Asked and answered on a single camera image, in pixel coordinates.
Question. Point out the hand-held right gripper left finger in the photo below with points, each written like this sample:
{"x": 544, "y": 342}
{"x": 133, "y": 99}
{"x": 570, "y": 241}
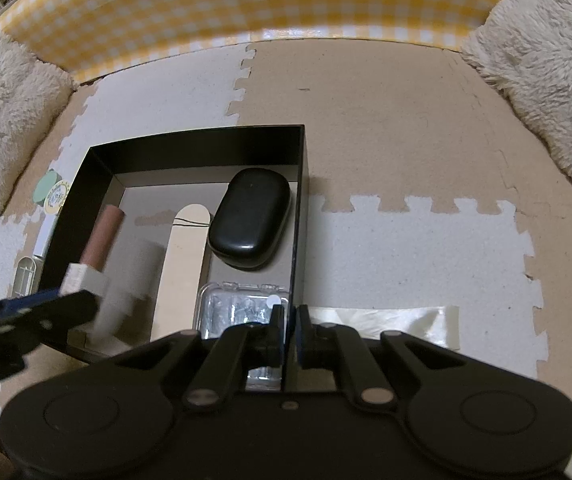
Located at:
{"x": 276, "y": 335}

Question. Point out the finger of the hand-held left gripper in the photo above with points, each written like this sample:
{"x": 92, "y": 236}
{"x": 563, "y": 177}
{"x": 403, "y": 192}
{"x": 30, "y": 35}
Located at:
{"x": 65, "y": 310}
{"x": 30, "y": 300}

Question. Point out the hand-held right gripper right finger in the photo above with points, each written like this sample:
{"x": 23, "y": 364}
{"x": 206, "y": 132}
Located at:
{"x": 305, "y": 340}

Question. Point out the white rectangular block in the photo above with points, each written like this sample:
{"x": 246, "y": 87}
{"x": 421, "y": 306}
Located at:
{"x": 85, "y": 277}

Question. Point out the clear plastic case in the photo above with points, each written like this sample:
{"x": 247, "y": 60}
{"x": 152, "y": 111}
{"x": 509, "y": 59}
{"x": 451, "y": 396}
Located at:
{"x": 236, "y": 310}

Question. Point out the pink tube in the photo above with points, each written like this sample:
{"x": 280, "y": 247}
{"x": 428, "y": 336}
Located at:
{"x": 103, "y": 235}

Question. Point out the yellow white round tin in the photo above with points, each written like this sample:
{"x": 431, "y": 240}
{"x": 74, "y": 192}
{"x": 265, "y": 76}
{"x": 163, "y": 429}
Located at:
{"x": 58, "y": 199}

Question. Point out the wooden stick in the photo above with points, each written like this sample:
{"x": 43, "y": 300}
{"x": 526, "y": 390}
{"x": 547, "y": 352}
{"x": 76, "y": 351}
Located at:
{"x": 180, "y": 270}

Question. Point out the green round tin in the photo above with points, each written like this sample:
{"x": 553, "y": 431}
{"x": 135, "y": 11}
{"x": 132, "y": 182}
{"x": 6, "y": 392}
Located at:
{"x": 45, "y": 185}

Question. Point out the black oval case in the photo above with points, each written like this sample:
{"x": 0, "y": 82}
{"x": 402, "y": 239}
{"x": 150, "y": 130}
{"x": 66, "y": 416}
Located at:
{"x": 248, "y": 215}

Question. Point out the black box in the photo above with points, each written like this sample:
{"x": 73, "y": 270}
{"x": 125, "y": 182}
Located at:
{"x": 190, "y": 150}

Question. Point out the clear plastic film strip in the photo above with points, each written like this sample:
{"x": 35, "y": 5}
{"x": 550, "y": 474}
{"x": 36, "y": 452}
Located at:
{"x": 391, "y": 322}

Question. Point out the beige foam mat tile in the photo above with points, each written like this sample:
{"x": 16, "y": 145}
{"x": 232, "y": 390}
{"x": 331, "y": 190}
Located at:
{"x": 60, "y": 130}
{"x": 391, "y": 120}

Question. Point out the fluffy white pillow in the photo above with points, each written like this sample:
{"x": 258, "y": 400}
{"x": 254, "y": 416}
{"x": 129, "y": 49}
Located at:
{"x": 551, "y": 60}
{"x": 0, "y": 110}

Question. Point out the yellow checkered cloth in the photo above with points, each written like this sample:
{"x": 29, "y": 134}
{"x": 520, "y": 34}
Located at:
{"x": 215, "y": 5}

